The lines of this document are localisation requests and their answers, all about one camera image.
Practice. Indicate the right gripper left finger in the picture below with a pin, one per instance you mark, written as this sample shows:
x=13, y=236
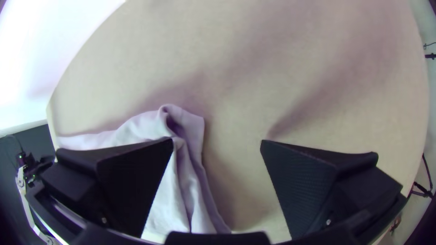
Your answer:
x=126, y=183

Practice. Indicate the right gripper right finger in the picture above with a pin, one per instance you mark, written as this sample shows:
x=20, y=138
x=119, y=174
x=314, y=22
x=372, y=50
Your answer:
x=306, y=190

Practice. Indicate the light grey t-shirt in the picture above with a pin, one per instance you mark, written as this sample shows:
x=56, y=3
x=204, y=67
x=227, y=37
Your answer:
x=184, y=190

